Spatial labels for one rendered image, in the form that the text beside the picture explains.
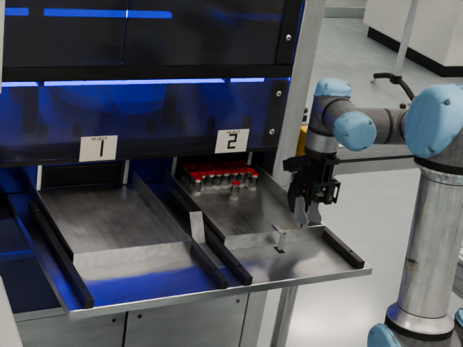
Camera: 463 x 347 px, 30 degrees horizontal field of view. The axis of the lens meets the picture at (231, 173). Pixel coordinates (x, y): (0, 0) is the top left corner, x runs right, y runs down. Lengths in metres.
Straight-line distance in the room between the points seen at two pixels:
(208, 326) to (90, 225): 0.58
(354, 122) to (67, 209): 0.68
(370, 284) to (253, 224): 1.70
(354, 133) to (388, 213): 2.60
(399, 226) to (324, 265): 2.31
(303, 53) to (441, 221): 0.79
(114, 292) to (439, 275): 0.63
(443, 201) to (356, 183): 3.14
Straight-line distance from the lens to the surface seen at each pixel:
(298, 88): 2.13
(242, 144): 2.11
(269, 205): 2.12
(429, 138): 1.38
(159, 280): 1.76
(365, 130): 1.73
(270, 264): 1.88
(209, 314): 2.35
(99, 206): 2.00
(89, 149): 1.95
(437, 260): 1.46
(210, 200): 2.10
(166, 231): 1.93
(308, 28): 2.09
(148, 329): 2.29
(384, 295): 3.62
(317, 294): 3.51
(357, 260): 1.93
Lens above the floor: 1.82
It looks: 24 degrees down
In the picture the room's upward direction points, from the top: 10 degrees clockwise
